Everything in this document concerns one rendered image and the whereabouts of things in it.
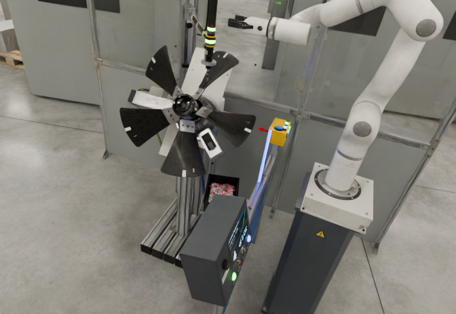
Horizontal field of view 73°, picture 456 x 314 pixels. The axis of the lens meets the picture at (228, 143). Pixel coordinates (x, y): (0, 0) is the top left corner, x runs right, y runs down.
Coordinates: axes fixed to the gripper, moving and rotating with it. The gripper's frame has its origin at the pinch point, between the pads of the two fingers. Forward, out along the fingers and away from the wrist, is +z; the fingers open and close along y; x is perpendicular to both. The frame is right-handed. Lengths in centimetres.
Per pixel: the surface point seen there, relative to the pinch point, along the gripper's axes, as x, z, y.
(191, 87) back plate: -48, 30, 27
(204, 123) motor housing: -56, 11, 4
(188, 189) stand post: -110, 21, 7
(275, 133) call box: -60, -25, 21
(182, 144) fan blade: -59, 15, -15
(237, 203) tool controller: -39, -27, -62
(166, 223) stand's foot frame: -157, 39, 12
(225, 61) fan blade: -23.4, 6.9, 14.8
